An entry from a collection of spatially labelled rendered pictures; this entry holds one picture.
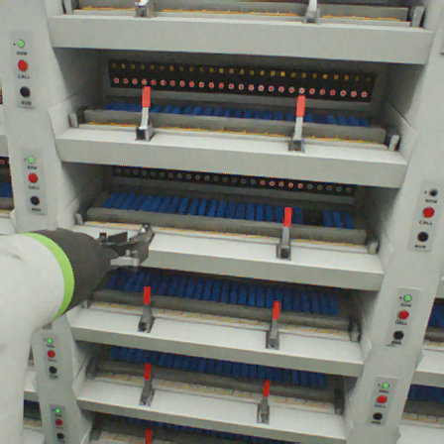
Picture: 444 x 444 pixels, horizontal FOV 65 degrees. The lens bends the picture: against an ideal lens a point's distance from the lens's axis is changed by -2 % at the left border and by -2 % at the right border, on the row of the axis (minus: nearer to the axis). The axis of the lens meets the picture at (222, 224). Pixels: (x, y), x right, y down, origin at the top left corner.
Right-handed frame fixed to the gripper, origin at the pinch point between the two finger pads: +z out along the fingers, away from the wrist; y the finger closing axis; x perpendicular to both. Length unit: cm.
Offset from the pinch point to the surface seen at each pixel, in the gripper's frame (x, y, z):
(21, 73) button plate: 27.2, -21.0, 0.3
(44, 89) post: 24.9, -17.1, 1.0
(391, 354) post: -18, 49, 10
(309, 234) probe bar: 3.1, 31.6, 12.7
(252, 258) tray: -1.7, 21.0, 7.2
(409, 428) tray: -38, 59, 19
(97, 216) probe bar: 2.7, -11.3, 12.1
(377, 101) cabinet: 31, 44, 20
